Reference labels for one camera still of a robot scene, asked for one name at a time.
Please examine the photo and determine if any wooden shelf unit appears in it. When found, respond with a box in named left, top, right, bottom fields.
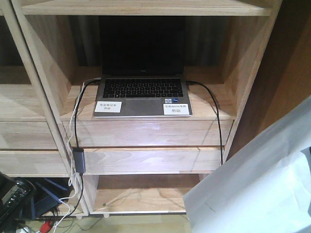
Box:
left=0, top=0, right=281, bottom=216

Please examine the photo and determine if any black cable right of laptop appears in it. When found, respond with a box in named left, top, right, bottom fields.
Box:
left=186, top=80, right=225, bottom=167

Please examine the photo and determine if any white paper sheet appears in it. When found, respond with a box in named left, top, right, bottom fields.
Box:
left=184, top=98, right=311, bottom=233

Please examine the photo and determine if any grey open laptop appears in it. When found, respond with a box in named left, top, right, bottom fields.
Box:
left=93, top=16, right=192, bottom=117

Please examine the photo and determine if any white laptop label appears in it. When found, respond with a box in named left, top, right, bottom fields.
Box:
left=94, top=101, right=122, bottom=113
left=163, top=103, right=190, bottom=116

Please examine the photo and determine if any black orange stapler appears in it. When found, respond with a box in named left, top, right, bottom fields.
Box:
left=0, top=173, right=35, bottom=231

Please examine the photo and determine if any black cable left of laptop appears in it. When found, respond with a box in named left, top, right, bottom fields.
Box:
left=73, top=80, right=101, bottom=148

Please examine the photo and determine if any left white laptop label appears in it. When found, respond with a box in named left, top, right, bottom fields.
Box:
left=94, top=101, right=122, bottom=113

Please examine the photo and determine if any right white laptop label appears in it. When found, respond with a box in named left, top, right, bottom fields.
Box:
left=163, top=103, right=190, bottom=116

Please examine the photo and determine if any grey usb adapter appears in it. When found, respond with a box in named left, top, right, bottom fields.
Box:
left=73, top=147, right=86, bottom=174

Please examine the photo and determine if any black cable of laptop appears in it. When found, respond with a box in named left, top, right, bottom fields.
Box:
left=186, top=80, right=225, bottom=167
left=73, top=80, right=101, bottom=148

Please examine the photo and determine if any blue folder on floor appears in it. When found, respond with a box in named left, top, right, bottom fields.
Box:
left=30, top=177, right=70, bottom=217

